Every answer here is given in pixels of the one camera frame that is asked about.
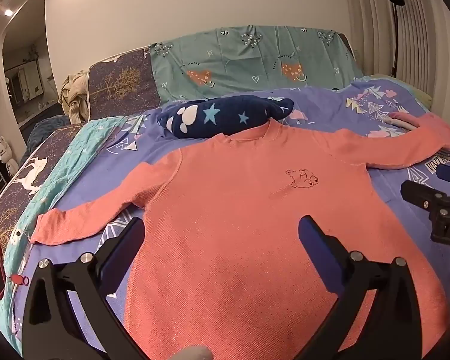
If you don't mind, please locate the stack of folded pink clothes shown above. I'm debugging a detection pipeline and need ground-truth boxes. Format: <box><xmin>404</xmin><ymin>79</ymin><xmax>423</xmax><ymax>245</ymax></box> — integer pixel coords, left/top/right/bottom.
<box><xmin>384</xmin><ymin>110</ymin><xmax>450</xmax><ymax>164</ymax></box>

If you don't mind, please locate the turquoise quilt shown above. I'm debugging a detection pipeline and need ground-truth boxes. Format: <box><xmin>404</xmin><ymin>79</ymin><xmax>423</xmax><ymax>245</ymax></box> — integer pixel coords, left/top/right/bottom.
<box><xmin>0</xmin><ymin>116</ymin><xmax>136</xmax><ymax>346</ymax></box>

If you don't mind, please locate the white pleated curtain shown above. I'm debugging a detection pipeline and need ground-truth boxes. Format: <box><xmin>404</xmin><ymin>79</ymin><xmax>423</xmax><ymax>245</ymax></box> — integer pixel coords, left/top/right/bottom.
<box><xmin>345</xmin><ymin>0</ymin><xmax>450</xmax><ymax>98</ymax></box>

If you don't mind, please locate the dark teal fuzzy blanket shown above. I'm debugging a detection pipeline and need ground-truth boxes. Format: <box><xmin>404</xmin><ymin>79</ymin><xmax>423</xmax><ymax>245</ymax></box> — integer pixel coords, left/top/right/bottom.
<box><xmin>26</xmin><ymin>115</ymin><xmax>72</xmax><ymax>154</ymax></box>

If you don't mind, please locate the salmon long-sleeve shirt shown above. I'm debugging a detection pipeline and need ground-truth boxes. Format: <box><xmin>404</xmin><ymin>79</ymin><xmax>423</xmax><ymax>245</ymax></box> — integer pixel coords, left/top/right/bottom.
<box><xmin>30</xmin><ymin>120</ymin><xmax>450</xmax><ymax>360</ymax></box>

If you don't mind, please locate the pale green sheet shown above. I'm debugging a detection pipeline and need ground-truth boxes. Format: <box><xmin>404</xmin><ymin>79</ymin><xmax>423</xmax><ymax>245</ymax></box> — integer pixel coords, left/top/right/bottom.
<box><xmin>371</xmin><ymin>73</ymin><xmax>433</xmax><ymax>102</ymax></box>

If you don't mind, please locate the dark deer print sofa bed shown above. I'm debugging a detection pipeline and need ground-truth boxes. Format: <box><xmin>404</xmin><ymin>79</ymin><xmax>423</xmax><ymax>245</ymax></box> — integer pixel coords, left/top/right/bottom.
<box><xmin>0</xmin><ymin>47</ymin><xmax>162</xmax><ymax>308</ymax></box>

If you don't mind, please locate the white rabbit figurine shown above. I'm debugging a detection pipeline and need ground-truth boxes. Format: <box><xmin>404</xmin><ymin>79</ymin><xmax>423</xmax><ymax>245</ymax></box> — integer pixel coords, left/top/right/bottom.
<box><xmin>0</xmin><ymin>139</ymin><xmax>18</xmax><ymax>177</ymax></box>

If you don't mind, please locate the teal printed sheet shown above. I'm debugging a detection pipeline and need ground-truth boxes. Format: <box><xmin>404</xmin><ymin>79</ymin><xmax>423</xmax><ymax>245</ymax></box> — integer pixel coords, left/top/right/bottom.
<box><xmin>150</xmin><ymin>25</ymin><xmax>364</xmax><ymax>102</ymax></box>

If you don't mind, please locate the beige clothes pile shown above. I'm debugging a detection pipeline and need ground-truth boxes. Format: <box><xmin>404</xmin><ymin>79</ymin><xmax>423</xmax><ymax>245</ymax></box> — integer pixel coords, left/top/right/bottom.
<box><xmin>58</xmin><ymin>70</ymin><xmax>91</xmax><ymax>124</ymax></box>

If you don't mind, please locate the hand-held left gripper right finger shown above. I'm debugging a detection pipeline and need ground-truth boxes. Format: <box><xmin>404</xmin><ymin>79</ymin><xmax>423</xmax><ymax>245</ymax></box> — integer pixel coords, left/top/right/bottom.
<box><xmin>298</xmin><ymin>215</ymin><xmax>424</xmax><ymax>360</ymax></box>

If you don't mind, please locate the navy star-patterned cloth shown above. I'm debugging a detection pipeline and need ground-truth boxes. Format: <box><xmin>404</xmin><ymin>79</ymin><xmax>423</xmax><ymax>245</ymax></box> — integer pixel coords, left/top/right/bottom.
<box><xmin>157</xmin><ymin>96</ymin><xmax>295</xmax><ymax>138</ymax></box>

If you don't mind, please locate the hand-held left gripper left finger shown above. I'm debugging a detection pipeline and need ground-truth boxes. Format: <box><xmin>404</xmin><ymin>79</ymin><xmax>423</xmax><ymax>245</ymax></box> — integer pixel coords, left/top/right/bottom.
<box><xmin>22</xmin><ymin>217</ymin><xmax>147</xmax><ymax>360</ymax></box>

